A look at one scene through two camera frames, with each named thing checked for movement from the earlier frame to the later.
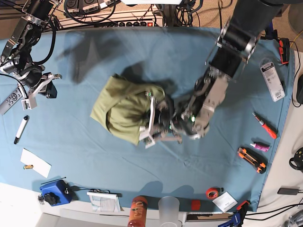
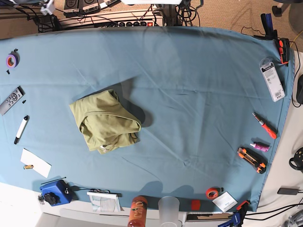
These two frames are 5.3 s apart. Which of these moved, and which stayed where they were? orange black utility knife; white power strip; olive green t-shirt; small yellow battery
Moved: olive green t-shirt
Stayed: orange black utility knife; white power strip; small yellow battery
